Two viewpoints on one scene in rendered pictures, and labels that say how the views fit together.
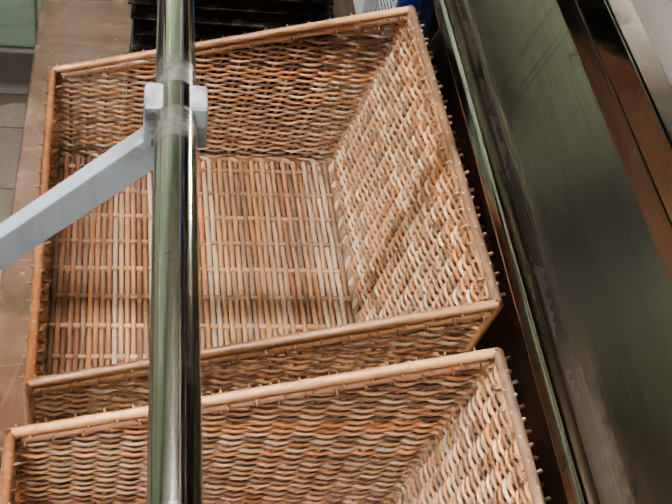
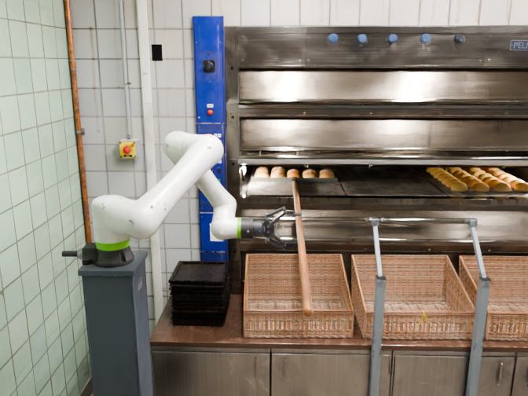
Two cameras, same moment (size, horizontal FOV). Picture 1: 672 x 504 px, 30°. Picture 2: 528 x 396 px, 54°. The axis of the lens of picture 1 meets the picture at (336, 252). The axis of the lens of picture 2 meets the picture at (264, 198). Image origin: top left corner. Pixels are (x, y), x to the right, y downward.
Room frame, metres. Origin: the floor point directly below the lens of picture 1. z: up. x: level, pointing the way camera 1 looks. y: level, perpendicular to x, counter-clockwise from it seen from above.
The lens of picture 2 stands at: (0.66, 2.65, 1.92)
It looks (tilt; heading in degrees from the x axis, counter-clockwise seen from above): 15 degrees down; 284
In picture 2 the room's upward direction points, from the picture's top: straight up
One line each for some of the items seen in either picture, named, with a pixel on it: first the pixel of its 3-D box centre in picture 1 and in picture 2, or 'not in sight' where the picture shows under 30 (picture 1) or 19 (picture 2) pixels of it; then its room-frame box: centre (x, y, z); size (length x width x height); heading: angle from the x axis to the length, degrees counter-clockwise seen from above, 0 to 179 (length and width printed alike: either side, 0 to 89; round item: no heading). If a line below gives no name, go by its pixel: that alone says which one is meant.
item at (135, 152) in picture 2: not in sight; (129, 148); (2.06, 0.09, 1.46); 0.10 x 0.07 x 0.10; 12
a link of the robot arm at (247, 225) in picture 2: not in sight; (247, 228); (1.28, 0.49, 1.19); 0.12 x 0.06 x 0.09; 102
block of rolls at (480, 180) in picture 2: not in sight; (475, 177); (0.13, -0.82, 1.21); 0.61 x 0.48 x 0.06; 102
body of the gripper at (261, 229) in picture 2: not in sight; (264, 228); (1.20, 0.48, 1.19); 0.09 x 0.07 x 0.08; 12
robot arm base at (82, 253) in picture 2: not in sight; (98, 252); (1.71, 1.03, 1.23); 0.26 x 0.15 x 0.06; 13
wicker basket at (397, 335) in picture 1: (240, 217); (295, 292); (1.12, 0.12, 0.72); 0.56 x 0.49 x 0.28; 14
